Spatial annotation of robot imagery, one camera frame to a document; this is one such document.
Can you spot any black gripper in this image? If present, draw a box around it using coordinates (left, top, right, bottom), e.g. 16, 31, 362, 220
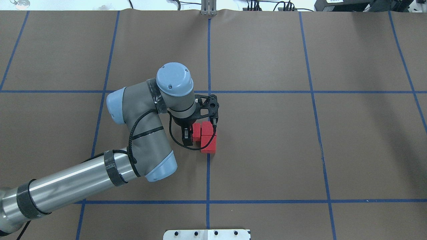
173, 94, 219, 146

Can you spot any red block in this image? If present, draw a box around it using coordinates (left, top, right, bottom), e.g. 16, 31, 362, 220
201, 121, 214, 136
191, 122, 201, 142
200, 135, 217, 154

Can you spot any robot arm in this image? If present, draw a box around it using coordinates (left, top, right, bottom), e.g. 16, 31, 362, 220
0, 62, 219, 237

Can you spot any white pillar base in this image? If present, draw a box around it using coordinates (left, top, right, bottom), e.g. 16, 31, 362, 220
163, 229, 251, 240

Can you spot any black box with label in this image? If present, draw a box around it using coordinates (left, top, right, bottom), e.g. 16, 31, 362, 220
314, 0, 371, 12

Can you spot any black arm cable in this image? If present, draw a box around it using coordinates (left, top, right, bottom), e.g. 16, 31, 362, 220
15, 109, 218, 240

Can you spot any aluminium frame post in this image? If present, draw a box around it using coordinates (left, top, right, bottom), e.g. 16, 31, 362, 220
200, 0, 218, 16

